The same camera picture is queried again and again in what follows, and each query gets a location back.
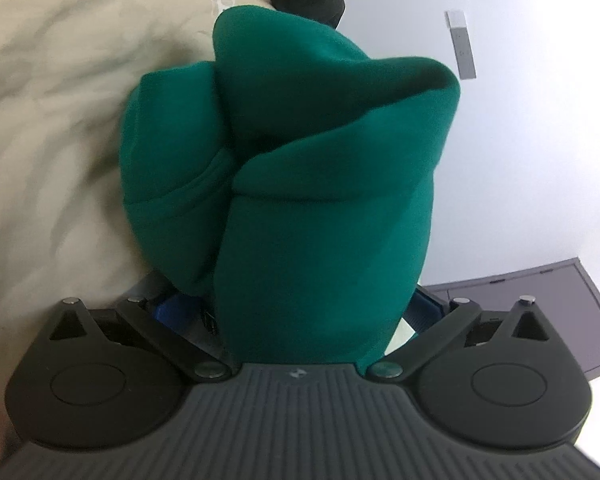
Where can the grey wall switch panel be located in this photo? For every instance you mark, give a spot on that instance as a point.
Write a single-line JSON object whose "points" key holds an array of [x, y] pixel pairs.
{"points": [[462, 45]]}

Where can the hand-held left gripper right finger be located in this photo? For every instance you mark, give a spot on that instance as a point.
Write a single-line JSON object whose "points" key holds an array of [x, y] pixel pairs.
{"points": [[425, 310]]}

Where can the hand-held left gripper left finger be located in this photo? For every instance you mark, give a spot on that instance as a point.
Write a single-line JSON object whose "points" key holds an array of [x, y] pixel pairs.
{"points": [[172, 311]]}

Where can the grey door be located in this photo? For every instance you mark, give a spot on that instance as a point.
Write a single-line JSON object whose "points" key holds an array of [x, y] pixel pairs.
{"points": [[555, 300]]}

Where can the patchwork bed blanket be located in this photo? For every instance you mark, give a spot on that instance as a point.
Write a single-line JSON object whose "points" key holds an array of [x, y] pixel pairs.
{"points": [[55, 110]]}

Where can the green hoodie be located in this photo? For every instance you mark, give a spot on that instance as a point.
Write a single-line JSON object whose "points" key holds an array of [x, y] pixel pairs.
{"points": [[305, 170]]}

